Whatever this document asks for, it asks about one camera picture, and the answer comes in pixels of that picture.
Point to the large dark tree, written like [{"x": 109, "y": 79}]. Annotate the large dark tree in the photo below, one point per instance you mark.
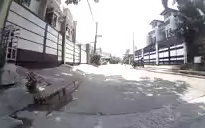
[{"x": 196, "y": 20}]

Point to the white fence with dark posts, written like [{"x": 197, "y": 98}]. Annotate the white fence with dark posts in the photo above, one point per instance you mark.
[{"x": 163, "y": 53}]

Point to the grey concrete pavement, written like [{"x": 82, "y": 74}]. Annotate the grey concrete pavement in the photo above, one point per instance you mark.
[{"x": 40, "y": 80}]

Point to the grey concrete road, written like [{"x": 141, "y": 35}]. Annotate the grey concrete road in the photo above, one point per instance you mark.
[{"x": 123, "y": 93}]

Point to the pale tall building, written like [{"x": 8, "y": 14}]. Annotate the pale tall building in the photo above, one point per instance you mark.
[{"x": 165, "y": 25}]

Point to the green bush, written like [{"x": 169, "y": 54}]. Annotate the green bush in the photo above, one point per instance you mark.
[{"x": 96, "y": 59}]

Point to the raised concrete pavement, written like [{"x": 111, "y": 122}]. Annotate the raised concrete pavement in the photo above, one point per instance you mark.
[{"x": 183, "y": 70}]

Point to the thin pole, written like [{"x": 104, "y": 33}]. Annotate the thin pole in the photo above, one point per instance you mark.
[{"x": 133, "y": 43}]

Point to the dark vehicle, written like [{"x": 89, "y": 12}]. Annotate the dark vehicle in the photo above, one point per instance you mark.
[{"x": 138, "y": 62}]

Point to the utility pole with crossarm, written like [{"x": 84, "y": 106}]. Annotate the utility pole with crossarm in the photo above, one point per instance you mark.
[{"x": 96, "y": 36}]

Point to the white panelled fence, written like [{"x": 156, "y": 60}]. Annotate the white panelled fence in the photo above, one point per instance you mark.
[{"x": 33, "y": 36}]

